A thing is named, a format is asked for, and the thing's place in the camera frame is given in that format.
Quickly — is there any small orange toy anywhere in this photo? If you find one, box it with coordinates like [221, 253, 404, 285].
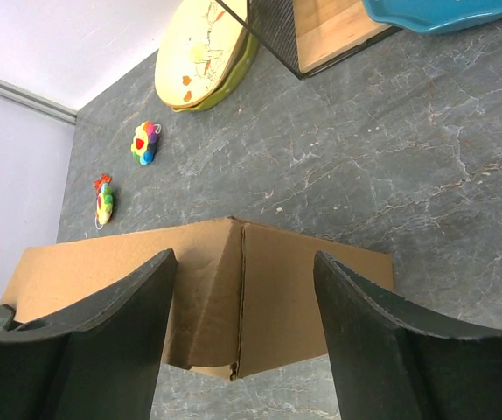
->
[93, 173, 112, 191]

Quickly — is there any yellow flower keychain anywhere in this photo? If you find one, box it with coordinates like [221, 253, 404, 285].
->
[94, 183, 114, 230]

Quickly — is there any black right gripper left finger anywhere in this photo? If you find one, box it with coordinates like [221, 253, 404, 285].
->
[0, 249, 178, 419]

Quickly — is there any black wire wooden shelf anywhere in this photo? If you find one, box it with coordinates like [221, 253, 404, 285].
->
[219, 0, 400, 80]

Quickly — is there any cream bird plate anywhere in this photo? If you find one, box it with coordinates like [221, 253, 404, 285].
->
[155, 0, 259, 112]

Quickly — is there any blue dotted plate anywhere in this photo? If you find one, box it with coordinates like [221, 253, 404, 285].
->
[363, 0, 502, 34]

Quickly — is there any rainbow flower plush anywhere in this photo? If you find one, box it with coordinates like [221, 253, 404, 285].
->
[130, 121, 162, 166]

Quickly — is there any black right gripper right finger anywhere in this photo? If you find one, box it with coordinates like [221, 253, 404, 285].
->
[314, 251, 502, 419]

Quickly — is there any brown cardboard box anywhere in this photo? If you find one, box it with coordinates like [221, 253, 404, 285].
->
[2, 217, 394, 380]

